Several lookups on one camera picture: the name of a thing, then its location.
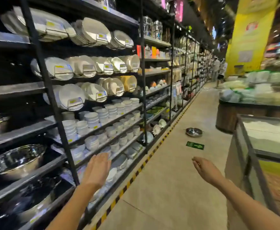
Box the stacks of white bowls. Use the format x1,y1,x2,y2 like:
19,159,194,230
46,97,142,165

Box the heap of white grain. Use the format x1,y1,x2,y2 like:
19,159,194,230
242,119,280,157

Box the stacks of white plates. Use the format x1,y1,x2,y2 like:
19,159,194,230
0,6,141,112

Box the stack of yellow plates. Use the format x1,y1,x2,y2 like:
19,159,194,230
118,75,138,93

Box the pink hanging sign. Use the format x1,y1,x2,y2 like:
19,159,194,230
175,0,184,23

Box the person's right hand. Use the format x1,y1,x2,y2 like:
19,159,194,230
192,156,225,188

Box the black metal shelving unit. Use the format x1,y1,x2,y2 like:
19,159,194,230
0,0,215,230

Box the yellow black hazard tape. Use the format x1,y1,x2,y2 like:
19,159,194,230
89,89,204,230

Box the pile of bagged goods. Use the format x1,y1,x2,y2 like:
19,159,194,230
218,70,280,106

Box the person's right forearm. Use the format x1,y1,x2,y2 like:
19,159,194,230
216,176,280,230

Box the steel canister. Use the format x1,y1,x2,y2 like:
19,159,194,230
152,20,163,41
144,16,153,37

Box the person's left hand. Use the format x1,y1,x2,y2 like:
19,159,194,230
80,152,112,192

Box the person's left forearm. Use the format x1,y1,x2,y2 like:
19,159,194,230
46,183,102,230

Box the yellow pillar banner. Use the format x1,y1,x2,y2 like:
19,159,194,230
225,0,279,77

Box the small divided steel hotpot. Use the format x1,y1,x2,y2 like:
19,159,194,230
185,127,204,138

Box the assorted packaged kitchen goods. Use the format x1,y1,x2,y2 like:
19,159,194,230
171,33,215,113

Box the glass display case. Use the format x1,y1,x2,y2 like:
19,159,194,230
225,114,280,230

